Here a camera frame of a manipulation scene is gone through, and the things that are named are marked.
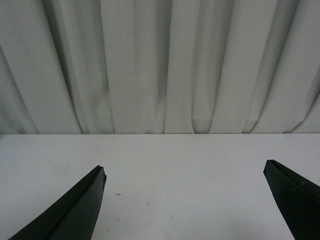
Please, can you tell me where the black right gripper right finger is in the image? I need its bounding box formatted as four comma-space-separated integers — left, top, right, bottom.
263, 159, 320, 240

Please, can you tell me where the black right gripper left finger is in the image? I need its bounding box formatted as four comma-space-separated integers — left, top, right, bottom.
10, 165, 107, 240

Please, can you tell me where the white pleated curtain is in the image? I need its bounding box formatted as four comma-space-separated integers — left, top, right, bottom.
0, 0, 320, 134

